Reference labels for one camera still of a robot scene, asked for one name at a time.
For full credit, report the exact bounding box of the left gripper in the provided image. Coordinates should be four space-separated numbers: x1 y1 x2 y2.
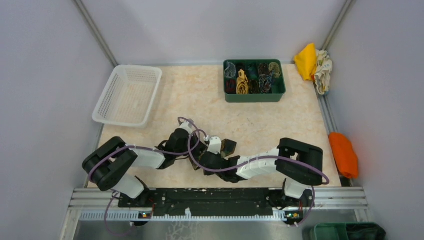
175 131 208 158

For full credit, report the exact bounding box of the brown green patterned tie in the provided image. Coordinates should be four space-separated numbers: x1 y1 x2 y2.
220 139 237 158

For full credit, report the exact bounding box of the green compartment tray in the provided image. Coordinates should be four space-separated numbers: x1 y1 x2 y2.
222 59 287 103

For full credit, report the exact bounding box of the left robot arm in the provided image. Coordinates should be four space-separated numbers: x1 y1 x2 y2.
82 128 200 207

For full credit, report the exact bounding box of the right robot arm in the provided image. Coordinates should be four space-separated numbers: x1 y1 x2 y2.
190 137 330 206

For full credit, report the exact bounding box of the white plastic basket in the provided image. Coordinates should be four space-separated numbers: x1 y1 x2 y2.
92 65 163 129

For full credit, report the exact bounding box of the red dark rolled tie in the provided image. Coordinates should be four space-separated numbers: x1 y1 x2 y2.
224 78 237 95

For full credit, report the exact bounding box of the yellow rolled tie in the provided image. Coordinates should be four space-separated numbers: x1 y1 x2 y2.
236 69 249 95

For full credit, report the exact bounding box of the grey rolled tie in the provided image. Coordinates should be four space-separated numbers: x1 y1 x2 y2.
224 61 237 79

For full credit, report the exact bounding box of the blue patterned rolled tie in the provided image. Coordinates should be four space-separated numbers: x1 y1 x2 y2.
259 74 273 94

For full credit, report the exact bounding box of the olive rolled tie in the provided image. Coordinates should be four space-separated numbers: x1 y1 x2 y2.
268 61 282 79

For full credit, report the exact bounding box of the orange cloth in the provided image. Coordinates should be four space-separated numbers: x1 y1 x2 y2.
328 132 359 179

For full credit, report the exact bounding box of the yellow cloth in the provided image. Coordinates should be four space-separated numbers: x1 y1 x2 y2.
293 43 317 82

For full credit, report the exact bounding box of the cream patterned cloth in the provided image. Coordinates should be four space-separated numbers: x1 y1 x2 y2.
314 50 333 96

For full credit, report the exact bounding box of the green bin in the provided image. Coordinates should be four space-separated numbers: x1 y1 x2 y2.
308 222 387 240

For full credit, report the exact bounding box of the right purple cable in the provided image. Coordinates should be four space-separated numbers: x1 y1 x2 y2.
187 129 331 228

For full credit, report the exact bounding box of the purple cable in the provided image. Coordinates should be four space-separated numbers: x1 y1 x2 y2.
87 116 201 237
187 129 331 228

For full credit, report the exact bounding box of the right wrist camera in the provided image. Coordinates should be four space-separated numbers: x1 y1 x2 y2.
206 136 222 155

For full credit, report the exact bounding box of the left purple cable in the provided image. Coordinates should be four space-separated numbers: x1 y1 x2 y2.
87 116 201 237

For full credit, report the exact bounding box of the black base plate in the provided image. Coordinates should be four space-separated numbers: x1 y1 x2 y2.
118 188 313 217

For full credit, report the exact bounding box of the aluminium frame rail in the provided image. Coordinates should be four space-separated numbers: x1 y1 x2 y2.
69 187 369 222

